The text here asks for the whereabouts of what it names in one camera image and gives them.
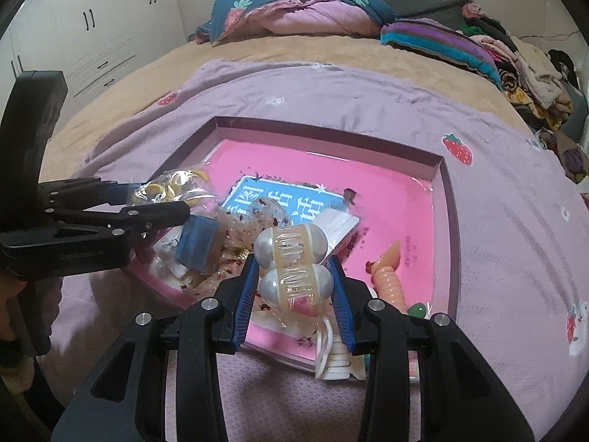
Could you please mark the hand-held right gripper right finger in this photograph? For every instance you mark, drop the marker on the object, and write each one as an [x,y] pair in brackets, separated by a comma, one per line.
[343,304]

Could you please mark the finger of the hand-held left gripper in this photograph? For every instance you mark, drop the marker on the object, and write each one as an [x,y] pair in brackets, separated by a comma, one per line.
[161,214]
[117,192]

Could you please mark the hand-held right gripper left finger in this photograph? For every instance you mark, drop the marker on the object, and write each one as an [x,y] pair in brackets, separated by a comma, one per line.
[246,299]

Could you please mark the orange carrot hair clip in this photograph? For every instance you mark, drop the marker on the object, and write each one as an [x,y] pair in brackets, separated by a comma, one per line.
[391,285]

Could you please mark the white claw hair clip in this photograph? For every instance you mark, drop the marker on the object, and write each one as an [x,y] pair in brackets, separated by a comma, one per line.
[338,368]

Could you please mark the pearl claw hair clip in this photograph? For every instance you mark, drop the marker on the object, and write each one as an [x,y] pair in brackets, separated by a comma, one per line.
[294,248]

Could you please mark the beige lace scrunchie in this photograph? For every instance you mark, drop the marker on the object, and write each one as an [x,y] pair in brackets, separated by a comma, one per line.
[271,214]

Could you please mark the shallow pink box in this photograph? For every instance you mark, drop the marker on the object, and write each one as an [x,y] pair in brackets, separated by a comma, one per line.
[400,193]

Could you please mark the person's left forearm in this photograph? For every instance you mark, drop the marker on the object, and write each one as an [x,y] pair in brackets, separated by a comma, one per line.
[16,377]

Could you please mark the person's left hand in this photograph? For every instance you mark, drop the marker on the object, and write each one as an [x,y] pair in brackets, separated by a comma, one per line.
[8,306]

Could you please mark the white flat packet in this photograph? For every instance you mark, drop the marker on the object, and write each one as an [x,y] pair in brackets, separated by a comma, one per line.
[338,223]

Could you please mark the blue printed card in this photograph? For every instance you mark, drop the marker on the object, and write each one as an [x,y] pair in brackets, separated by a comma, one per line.
[303,202]

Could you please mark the beige bed sheet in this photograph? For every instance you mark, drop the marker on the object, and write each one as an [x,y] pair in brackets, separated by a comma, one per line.
[138,78]

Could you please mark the white wardrobe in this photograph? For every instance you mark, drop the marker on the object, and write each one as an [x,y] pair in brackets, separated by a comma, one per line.
[106,32]

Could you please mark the lavender strawberry blanket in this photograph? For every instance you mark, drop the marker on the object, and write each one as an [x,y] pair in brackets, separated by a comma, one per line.
[506,216]

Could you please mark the folded floral quilt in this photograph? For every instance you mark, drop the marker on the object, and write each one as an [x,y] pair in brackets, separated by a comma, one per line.
[313,18]

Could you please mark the striped pillow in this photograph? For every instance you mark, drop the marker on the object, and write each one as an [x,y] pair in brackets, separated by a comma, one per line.
[437,46]

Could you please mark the pile of clothes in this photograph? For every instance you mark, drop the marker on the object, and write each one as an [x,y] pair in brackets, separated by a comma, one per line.
[538,73]

